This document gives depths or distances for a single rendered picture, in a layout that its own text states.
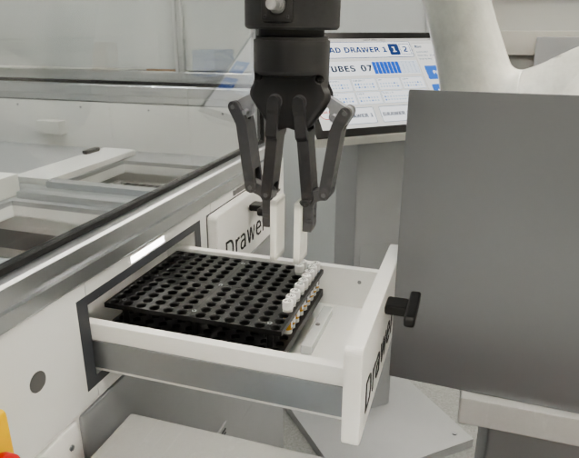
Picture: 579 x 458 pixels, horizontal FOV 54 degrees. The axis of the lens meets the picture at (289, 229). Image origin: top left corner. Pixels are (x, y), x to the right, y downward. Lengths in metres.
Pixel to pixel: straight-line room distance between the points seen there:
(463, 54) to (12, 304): 0.70
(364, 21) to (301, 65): 1.66
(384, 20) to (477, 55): 1.28
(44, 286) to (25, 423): 0.13
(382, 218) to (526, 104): 1.02
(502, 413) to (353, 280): 0.25
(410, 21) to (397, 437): 1.40
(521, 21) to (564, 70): 3.24
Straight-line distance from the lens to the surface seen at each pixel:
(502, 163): 0.68
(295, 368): 0.58
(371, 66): 1.55
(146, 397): 0.83
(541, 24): 4.15
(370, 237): 1.64
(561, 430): 0.81
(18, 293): 0.58
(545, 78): 0.91
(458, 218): 0.70
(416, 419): 1.94
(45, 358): 0.63
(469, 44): 0.93
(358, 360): 0.54
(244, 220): 1.00
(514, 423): 0.81
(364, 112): 1.46
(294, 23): 0.54
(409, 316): 0.63
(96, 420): 0.74
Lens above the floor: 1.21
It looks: 19 degrees down
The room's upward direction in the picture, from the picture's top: straight up
